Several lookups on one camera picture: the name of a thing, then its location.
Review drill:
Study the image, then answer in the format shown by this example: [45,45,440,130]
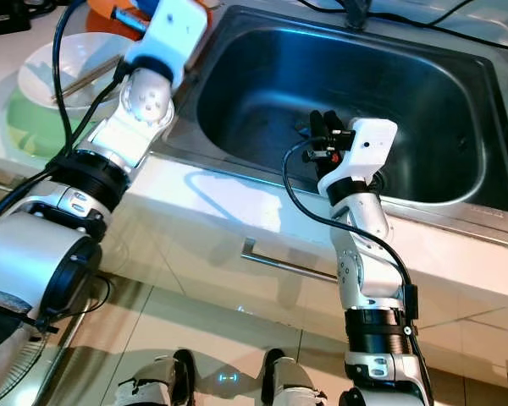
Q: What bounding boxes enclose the white bowl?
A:
[18,32,134,112]

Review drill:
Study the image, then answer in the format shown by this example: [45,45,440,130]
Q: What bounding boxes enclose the stainless steel kitchen sink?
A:
[157,5,508,239]

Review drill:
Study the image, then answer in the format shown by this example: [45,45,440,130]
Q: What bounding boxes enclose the cream kitchen base cabinet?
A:
[0,161,508,360]

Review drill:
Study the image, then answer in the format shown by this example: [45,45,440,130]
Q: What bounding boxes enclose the orange bowl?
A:
[86,0,214,41]

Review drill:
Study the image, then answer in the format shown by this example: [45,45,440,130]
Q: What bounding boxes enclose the wooden chopstick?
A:
[57,65,125,107]
[52,56,124,100]

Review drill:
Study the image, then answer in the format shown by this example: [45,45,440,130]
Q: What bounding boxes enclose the dark metal faucet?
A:
[342,0,374,31]

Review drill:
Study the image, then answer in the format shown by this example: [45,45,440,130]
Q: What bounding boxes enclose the black power strip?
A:
[0,0,33,40]

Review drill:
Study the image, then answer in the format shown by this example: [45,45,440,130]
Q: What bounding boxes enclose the green plate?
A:
[6,85,113,158]

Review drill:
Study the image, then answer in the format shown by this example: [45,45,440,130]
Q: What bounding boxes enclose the silver black right robot foot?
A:
[260,348,328,406]

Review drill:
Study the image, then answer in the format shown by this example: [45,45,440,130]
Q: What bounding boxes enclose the black floor fan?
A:
[0,277,113,406]

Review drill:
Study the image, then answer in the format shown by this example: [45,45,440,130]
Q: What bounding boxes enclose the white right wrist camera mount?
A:
[317,118,400,199]

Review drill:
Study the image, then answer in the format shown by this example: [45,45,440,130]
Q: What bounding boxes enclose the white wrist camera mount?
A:
[317,118,400,199]
[124,0,213,87]

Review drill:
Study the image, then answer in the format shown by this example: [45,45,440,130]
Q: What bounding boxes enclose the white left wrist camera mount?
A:
[124,0,213,87]

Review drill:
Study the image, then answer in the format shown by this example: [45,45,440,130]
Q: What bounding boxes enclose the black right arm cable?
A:
[281,137,421,324]

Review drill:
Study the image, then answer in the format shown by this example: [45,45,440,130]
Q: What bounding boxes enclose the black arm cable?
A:
[51,0,121,163]
[281,137,421,324]

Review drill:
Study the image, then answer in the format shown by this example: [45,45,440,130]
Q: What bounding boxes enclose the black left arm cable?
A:
[51,0,121,163]

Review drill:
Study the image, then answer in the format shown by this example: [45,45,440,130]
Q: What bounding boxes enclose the silver bar drawer handle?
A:
[240,238,341,285]

